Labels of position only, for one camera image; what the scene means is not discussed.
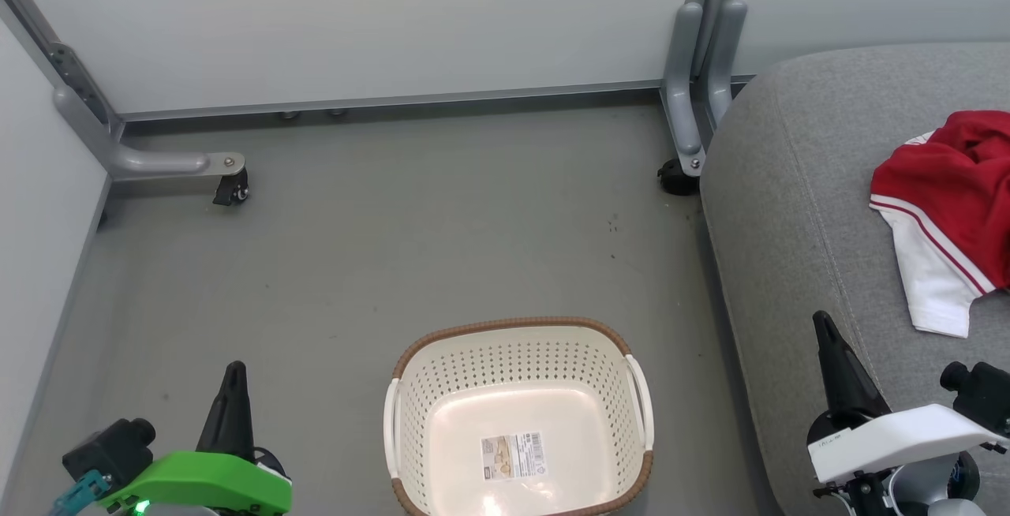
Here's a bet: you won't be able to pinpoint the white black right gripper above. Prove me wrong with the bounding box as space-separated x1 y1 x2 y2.
806 311 1000 501

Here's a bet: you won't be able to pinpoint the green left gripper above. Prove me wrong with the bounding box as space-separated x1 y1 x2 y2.
99 361 294 516

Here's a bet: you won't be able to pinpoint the red and white garment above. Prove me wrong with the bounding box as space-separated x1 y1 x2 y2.
870 110 1010 339

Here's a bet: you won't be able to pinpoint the cream perforated laundry basket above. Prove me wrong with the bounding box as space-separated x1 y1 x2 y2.
383 316 656 516

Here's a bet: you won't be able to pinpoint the grey fabric sofa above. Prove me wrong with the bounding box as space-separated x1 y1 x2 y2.
700 43 1010 516

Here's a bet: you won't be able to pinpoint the black caster wheel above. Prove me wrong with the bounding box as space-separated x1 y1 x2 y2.
212 168 250 207
657 157 702 197

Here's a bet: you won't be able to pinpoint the grey partition leg single foot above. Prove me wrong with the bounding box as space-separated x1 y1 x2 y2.
0 0 246 182

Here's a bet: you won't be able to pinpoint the paper sticker label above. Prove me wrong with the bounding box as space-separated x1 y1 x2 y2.
481 431 546 482

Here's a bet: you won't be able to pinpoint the grey partition leg double foot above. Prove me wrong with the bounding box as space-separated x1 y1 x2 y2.
661 0 750 178

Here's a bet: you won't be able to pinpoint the grey partition bottom rail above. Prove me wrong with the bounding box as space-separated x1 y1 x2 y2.
118 79 665 124

